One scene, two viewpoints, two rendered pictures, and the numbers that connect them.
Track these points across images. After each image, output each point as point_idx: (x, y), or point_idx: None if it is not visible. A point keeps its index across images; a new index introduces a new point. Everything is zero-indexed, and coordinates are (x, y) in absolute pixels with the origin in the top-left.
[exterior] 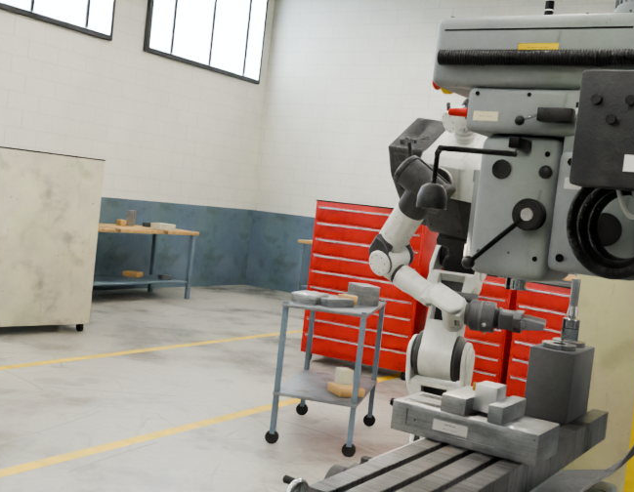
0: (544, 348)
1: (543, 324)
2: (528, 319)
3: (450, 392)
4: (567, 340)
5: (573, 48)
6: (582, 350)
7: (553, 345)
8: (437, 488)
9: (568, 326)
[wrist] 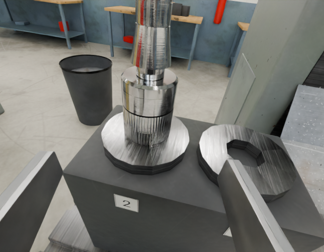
0: (296, 193)
1: (239, 162)
2: (279, 233)
3: None
4: (169, 133)
5: None
6: (207, 122)
7: (292, 165)
8: None
9: (174, 102)
